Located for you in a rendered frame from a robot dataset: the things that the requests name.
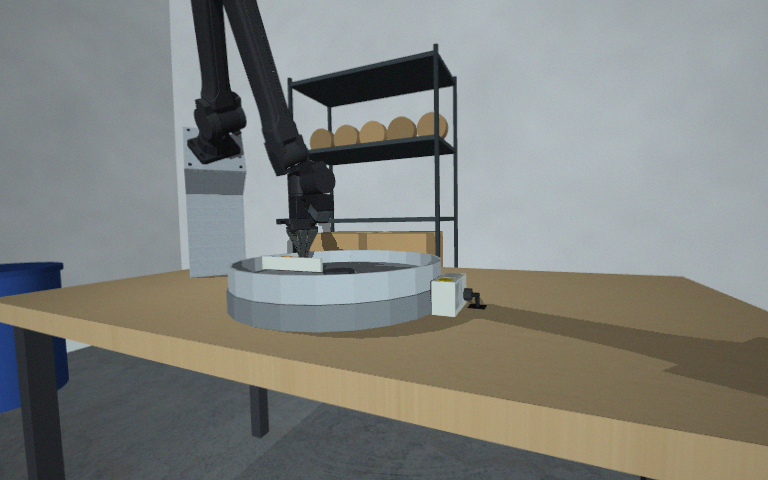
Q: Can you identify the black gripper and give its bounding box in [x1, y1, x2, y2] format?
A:
[276, 218, 326, 258]

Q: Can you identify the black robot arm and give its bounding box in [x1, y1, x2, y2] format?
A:
[187, 0, 335, 222]

